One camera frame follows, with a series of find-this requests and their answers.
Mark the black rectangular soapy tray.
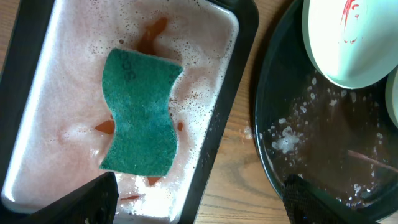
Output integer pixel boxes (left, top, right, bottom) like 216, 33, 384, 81
1, 1, 259, 223

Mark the mint plate upper left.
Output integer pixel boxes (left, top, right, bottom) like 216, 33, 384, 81
302, 0, 397, 89

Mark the mint plate with red streak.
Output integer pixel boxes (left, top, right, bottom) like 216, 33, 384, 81
385, 67, 398, 127

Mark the round black serving tray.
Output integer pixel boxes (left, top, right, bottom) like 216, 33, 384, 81
254, 1, 397, 221

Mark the green scrubbing sponge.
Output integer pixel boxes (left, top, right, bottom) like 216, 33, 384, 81
100, 49, 183, 177

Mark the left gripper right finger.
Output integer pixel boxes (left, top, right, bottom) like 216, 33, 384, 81
282, 174, 375, 224

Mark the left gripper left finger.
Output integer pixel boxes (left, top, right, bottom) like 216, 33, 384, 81
16, 172, 119, 224

